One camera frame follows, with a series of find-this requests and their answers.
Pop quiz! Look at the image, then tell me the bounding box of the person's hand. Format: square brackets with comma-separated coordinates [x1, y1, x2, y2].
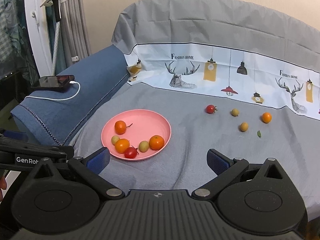
[0, 176, 7, 202]

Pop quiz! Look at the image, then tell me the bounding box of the green-yellow longan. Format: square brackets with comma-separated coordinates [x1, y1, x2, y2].
[231, 108, 239, 116]
[138, 140, 149, 153]
[111, 135, 120, 145]
[240, 122, 249, 132]

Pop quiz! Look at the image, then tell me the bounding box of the green-yellow longan top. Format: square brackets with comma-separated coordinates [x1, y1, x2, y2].
[231, 108, 239, 116]

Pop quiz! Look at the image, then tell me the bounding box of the small orange mandarin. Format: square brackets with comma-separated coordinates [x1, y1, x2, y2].
[149, 135, 165, 150]

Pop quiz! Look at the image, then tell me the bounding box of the pink round plate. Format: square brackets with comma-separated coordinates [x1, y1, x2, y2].
[101, 109, 171, 161]

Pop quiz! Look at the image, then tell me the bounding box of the small orange with stem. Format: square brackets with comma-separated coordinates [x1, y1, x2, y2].
[114, 120, 132, 134]

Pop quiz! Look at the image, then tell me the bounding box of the white door frame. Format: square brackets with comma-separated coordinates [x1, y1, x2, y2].
[24, 0, 52, 76]

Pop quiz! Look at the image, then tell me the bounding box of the small orange kumquat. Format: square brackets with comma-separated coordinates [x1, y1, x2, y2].
[114, 139, 130, 154]

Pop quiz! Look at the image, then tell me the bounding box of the black smartphone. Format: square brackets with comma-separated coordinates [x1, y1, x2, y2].
[31, 75, 75, 92]

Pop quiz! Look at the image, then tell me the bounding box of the red cherry tomato with stem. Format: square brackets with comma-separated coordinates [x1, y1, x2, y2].
[124, 146, 139, 159]

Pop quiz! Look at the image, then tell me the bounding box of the grey curtain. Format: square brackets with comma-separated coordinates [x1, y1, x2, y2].
[60, 0, 91, 66]

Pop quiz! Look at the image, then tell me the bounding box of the blue sofa armrest cover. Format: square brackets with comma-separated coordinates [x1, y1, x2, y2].
[11, 46, 129, 146]

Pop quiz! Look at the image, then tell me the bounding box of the white charging cable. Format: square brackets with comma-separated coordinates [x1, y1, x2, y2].
[24, 80, 81, 102]

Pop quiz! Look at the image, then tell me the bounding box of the garment steamer hose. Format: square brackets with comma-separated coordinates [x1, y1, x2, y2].
[40, 0, 62, 77]

